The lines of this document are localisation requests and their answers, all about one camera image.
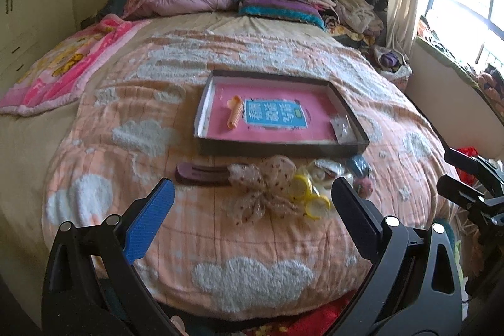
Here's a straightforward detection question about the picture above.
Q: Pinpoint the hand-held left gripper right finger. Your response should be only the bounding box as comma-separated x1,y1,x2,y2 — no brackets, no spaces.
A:
331,176,463,336

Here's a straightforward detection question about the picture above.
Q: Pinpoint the small clear plastic packet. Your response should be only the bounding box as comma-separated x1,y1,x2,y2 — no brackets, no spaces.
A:
330,114,357,143

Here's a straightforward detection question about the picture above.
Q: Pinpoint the pink cartoon blanket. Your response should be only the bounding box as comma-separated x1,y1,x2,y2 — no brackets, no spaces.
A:
0,14,152,116

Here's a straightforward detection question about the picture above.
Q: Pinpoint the purple teal striped pillow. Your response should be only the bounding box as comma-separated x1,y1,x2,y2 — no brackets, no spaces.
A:
238,0,327,30

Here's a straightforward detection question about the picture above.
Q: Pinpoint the pink pompom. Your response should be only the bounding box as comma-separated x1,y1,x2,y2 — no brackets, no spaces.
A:
354,177,376,199

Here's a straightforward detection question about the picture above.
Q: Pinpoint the shallow pink-lined cardboard box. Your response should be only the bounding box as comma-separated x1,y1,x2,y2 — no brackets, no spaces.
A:
194,69,371,157

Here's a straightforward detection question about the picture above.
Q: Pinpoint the orange spiral hair clip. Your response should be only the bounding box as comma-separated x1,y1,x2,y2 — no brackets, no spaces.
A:
226,95,244,130

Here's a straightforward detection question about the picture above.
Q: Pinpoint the maroon hair clip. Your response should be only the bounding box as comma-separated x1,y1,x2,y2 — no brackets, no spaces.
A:
176,162,237,187

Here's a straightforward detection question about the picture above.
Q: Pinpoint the red object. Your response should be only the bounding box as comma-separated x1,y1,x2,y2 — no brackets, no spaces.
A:
459,146,479,183

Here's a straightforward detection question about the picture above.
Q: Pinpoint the pile of clothes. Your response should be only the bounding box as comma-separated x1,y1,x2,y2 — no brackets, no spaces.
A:
291,0,388,45

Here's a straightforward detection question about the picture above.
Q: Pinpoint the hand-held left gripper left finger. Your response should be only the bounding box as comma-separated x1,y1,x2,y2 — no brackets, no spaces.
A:
41,178,186,336

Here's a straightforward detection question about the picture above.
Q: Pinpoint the yellow ring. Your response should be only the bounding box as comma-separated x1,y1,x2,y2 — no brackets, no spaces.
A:
304,196,331,220
289,173,314,203

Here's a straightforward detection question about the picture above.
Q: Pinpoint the crinkled clear packet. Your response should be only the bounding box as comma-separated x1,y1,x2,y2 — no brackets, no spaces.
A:
313,159,349,180

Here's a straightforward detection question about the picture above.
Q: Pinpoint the red patterned cloth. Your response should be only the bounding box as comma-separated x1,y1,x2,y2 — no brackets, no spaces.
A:
236,297,355,336

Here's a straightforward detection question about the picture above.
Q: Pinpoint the cream wardrobe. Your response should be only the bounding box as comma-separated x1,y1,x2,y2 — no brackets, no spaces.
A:
0,0,83,85

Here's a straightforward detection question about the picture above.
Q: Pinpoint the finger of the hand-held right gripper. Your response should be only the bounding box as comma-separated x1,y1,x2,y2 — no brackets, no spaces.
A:
444,148,491,173
436,174,497,208

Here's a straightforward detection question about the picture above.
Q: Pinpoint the floral fabric basket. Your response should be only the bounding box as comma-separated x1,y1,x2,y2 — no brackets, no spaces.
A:
372,45,412,88

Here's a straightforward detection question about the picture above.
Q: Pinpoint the orange cloud quilt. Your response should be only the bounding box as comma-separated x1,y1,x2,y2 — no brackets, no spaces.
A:
41,30,461,323

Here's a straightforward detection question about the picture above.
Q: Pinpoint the beige dotted lace bow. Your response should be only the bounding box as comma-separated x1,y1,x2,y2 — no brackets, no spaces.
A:
222,154,312,224

